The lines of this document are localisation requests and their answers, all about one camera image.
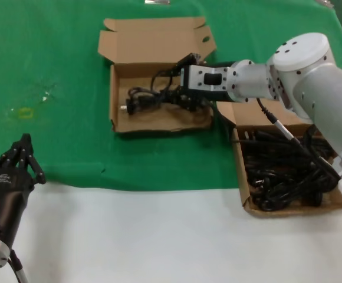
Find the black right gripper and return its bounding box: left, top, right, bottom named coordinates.
left=160, top=52, right=239, bottom=113

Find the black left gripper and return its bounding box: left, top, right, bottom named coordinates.
left=0, top=134, right=47, bottom=245

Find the black power cable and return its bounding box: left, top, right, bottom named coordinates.
left=120, top=67, right=186, bottom=116
left=302, top=123, right=341, bottom=166
left=244, top=154, right=334, bottom=189
left=238, top=129, right=307, bottom=157
left=249, top=182, right=327, bottom=212

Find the left open cardboard box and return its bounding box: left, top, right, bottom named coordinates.
left=97, top=17, right=218, bottom=134

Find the green table cloth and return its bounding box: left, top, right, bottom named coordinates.
left=0, top=0, right=342, bottom=195

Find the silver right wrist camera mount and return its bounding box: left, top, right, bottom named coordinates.
left=180, top=64, right=230, bottom=100

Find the left arm cable silver plug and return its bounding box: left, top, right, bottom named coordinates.
left=8, top=249, right=29, bottom=283

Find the cardboard box of black cables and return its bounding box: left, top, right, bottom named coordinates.
left=216, top=100, right=342, bottom=219

